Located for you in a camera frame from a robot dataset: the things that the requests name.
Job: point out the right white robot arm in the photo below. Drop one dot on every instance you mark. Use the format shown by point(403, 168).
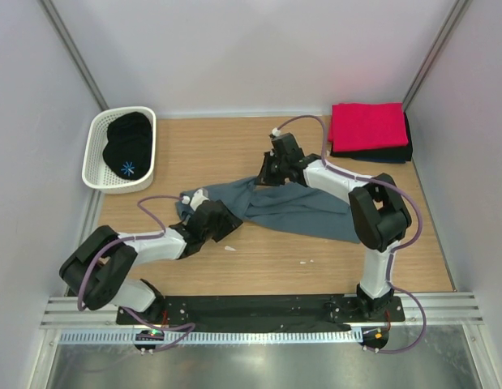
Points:
point(379, 214)

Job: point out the folded navy t shirt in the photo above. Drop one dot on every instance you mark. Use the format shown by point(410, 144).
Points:
point(380, 161)

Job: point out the folded black t shirt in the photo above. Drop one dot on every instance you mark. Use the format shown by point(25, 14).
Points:
point(400, 153)

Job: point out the white perforated plastic basket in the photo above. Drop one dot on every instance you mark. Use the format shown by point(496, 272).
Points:
point(95, 173)

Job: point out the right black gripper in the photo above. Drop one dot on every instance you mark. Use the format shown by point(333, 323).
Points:
point(265, 177)

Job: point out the black t shirt in basket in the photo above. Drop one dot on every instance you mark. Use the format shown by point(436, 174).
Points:
point(128, 152)

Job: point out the white slotted cable duct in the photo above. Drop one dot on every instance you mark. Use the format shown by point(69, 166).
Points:
point(141, 336)

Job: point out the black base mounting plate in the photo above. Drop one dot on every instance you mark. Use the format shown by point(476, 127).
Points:
point(273, 314)

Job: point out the folded red t shirt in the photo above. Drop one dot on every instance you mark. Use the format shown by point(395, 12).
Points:
point(361, 127)

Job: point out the aluminium frame rail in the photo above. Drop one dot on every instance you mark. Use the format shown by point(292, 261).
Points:
point(448, 308)

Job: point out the blue-grey t shirt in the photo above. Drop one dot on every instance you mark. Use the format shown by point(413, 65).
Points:
point(291, 208)

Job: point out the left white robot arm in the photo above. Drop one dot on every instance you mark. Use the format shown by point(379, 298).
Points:
point(97, 271)

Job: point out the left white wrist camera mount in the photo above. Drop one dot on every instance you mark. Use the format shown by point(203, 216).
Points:
point(196, 199)

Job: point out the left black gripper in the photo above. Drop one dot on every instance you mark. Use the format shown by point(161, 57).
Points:
point(229, 222)

